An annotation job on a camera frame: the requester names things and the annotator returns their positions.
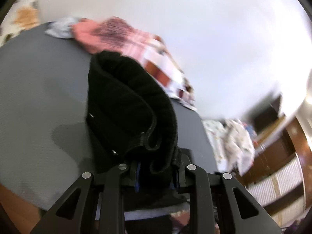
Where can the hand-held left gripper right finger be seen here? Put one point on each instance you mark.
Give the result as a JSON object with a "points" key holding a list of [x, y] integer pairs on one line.
{"points": [[199, 199]]}

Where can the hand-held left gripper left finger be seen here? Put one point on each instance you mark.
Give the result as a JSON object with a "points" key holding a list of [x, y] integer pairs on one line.
{"points": [[114, 187]]}

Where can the black pants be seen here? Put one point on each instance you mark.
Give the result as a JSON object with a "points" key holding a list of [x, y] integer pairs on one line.
{"points": [[126, 97]]}

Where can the white floral bedding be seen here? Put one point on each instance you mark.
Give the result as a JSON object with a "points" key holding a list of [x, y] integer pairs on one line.
{"points": [[231, 141]]}

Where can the white slatted panel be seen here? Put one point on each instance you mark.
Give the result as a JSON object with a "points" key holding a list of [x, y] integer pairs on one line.
{"points": [[280, 185]]}

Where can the brown wooden cabinet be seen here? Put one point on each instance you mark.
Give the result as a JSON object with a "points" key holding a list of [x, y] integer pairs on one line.
{"points": [[275, 151]]}

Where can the dark cabinet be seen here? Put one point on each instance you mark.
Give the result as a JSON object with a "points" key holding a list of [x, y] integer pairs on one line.
{"points": [[265, 114]]}

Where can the grey mesh mattress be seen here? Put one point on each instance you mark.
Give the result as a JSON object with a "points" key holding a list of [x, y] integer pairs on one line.
{"points": [[36, 90]]}

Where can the pink patterned blanket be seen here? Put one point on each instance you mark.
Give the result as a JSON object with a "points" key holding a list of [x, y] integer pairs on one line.
{"points": [[109, 34]]}

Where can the light grey cloth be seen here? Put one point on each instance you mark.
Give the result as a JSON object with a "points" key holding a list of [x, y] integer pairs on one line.
{"points": [[61, 29]]}

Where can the white floral pillow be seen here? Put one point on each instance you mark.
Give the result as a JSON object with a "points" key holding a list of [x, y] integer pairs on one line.
{"points": [[24, 17]]}

